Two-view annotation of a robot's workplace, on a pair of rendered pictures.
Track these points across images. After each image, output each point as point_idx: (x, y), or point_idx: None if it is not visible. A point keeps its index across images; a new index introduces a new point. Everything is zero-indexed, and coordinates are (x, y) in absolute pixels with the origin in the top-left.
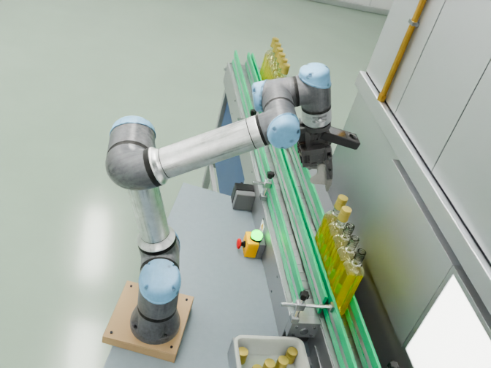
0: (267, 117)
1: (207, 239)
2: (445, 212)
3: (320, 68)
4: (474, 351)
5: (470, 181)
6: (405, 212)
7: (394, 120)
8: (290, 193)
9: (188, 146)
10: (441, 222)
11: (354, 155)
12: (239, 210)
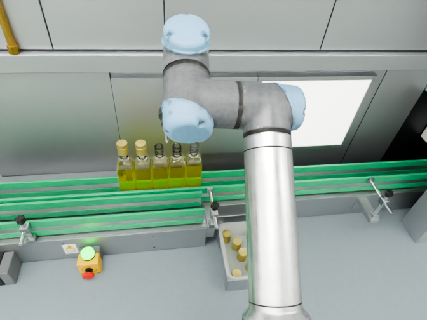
0: (281, 113)
1: (70, 314)
2: (219, 58)
3: (190, 20)
4: (309, 96)
5: (222, 20)
6: None
7: (65, 53)
8: (44, 206)
9: (291, 249)
10: (221, 66)
11: (28, 124)
12: (18, 277)
